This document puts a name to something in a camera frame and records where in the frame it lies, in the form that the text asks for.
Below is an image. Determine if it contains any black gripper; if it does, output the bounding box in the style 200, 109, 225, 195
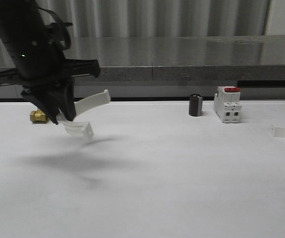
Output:
0, 45, 101, 124

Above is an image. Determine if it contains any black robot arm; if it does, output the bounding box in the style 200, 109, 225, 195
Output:
0, 0, 100, 124

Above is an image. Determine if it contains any black cylindrical capacitor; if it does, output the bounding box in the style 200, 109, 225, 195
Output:
189, 94, 203, 117

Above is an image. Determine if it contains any grey stone counter ledge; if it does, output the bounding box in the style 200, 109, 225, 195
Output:
0, 35, 285, 83

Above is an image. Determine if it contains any brass valve with red handle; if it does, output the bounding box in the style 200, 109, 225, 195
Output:
30, 109, 49, 123

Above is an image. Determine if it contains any white circuit breaker red switch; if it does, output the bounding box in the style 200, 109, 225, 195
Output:
214, 86, 242, 123

